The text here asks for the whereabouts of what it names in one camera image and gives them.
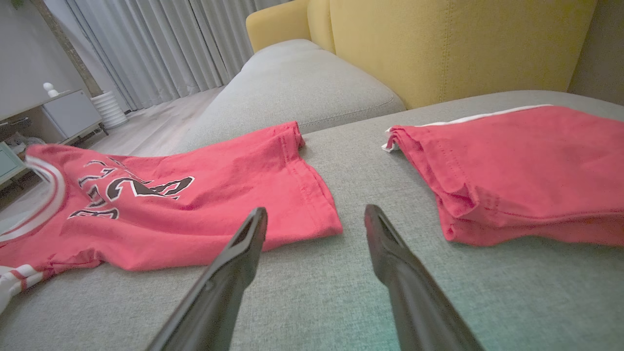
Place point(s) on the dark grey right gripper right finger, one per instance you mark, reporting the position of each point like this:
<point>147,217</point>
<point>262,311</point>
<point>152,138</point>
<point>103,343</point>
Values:
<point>419,312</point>

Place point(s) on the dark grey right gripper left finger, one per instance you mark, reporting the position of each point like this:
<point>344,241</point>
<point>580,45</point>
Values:
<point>209,312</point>

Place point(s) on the red jersey with black print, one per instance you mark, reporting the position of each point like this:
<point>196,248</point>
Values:
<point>234,195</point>

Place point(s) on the red shorts with white stripe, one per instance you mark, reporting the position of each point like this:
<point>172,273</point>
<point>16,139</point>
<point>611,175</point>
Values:
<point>526,175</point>

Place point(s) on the white ribbed planter pot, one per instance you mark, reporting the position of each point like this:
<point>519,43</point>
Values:
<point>109,111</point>

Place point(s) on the low grey media cabinet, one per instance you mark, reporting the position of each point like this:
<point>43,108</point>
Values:
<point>73,114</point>

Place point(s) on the long grey sofa seat cushion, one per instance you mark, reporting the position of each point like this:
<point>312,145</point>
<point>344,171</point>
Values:
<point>292,83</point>

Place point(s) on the clutter bag inside cabinet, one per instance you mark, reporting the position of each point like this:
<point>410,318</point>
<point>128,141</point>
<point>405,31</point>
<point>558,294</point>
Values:
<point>24,141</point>

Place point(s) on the yellow sofa back cushion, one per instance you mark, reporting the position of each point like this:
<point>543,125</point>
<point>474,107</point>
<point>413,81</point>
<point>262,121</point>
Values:
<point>453,48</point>
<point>321,24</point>

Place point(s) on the grey pleated curtain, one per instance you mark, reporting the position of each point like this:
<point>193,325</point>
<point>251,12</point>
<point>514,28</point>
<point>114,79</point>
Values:
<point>170,48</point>

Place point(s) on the small white figurine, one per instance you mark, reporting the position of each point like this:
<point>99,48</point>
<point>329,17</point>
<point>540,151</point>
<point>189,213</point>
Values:
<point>49,90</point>

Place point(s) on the yellow sofa armrest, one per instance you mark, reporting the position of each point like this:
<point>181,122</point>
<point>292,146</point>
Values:
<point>278,27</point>

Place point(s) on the tree with brown fibrous trunk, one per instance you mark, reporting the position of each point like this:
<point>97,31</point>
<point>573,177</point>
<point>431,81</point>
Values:
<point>68,48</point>

